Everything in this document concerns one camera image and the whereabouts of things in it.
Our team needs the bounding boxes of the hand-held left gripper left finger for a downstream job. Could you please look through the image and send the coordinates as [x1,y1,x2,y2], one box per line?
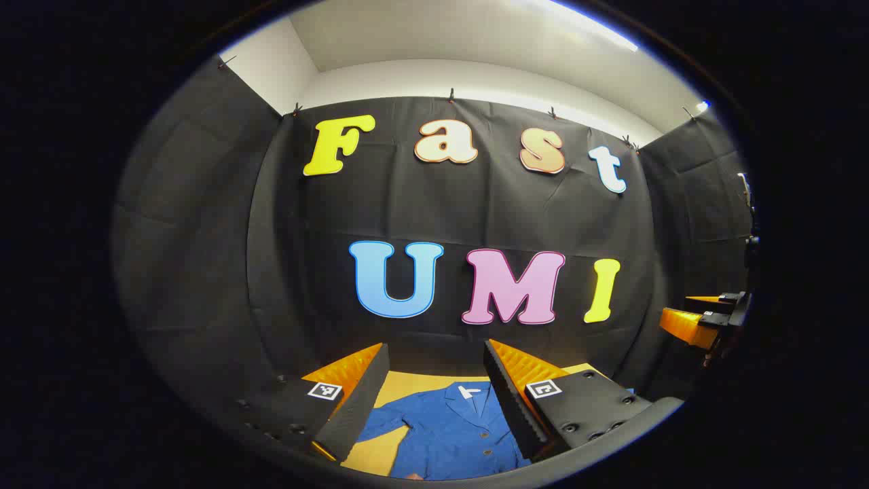
[227,343,392,464]

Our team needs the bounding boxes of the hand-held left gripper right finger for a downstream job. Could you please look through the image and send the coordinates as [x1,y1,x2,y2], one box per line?
[483,338,685,469]

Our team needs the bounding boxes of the blue button-up shirt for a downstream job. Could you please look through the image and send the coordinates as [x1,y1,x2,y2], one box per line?
[353,380,534,482]

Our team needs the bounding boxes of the black backdrop cloth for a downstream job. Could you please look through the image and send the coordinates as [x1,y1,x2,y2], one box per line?
[112,58,758,435]

